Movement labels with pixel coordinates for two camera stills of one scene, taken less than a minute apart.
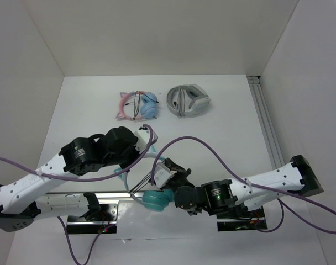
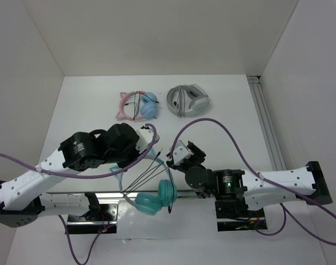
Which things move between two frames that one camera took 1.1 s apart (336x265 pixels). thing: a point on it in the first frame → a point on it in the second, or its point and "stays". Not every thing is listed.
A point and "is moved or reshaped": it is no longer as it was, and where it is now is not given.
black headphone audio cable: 135,189 is moved or reshaped
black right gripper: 172,165 → 199,155
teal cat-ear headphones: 154,200 is moved or reshaped
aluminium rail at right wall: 267,121 stays
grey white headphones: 187,100 stays
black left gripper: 135,154 stays
